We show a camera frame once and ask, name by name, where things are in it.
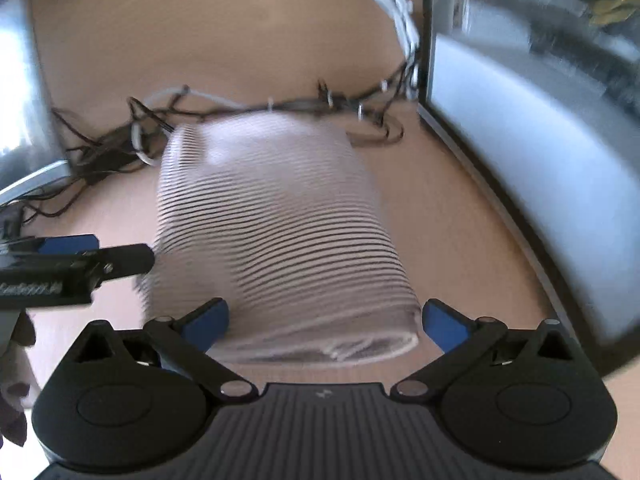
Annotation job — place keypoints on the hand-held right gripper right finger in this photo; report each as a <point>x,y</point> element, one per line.
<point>445,324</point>

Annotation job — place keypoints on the striped white shirt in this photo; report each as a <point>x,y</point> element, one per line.
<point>280,240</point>

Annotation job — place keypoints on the black computer monitor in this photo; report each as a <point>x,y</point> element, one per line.
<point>25,110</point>

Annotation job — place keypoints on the person's left hand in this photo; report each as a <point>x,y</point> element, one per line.
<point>17,332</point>

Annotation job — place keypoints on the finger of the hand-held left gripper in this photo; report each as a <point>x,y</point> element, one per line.
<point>70,243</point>
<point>127,260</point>

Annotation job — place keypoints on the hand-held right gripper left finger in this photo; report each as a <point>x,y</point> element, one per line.
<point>207,320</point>

